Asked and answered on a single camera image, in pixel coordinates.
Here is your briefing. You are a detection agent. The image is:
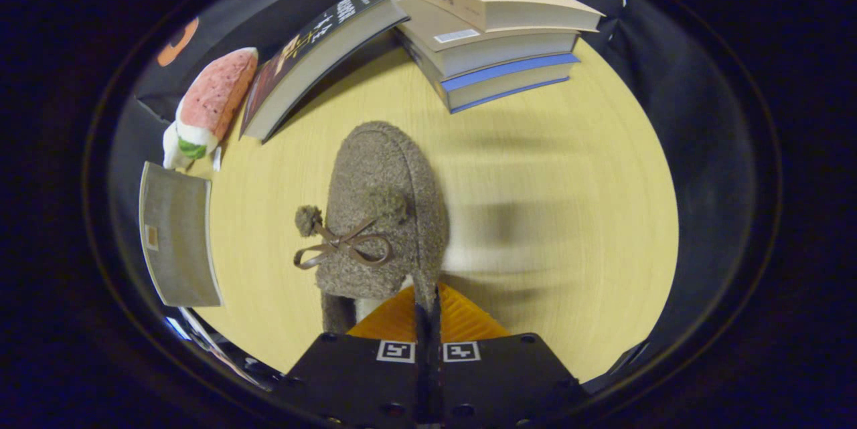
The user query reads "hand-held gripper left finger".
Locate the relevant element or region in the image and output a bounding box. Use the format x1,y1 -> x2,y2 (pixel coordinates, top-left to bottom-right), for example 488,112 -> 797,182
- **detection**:
281,285 -> 431,427

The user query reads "black cover book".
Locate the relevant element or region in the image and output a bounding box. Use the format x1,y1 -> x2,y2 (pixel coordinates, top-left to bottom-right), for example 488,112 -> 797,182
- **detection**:
240,0 -> 410,144

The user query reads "black backdrop cloth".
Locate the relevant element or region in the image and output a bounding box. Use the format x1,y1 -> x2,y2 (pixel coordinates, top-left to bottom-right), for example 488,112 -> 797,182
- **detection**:
110,0 -> 777,386

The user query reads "brown fuzzy shoe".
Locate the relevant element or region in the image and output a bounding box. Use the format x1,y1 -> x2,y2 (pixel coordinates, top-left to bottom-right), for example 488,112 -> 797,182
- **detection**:
293,121 -> 451,335

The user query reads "grey fabric storage box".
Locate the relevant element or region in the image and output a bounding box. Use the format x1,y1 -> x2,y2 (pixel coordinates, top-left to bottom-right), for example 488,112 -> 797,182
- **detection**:
139,161 -> 223,308

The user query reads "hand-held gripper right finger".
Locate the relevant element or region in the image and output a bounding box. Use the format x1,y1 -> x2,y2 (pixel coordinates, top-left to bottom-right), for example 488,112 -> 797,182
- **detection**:
432,284 -> 591,427

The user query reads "watermelon slice plush toy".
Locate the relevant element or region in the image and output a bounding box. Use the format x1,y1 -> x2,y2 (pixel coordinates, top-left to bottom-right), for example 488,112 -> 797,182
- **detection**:
175,48 -> 259,162

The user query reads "blue cover book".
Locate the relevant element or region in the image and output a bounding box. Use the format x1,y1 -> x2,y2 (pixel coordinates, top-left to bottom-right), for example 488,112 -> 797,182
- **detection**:
402,31 -> 580,114

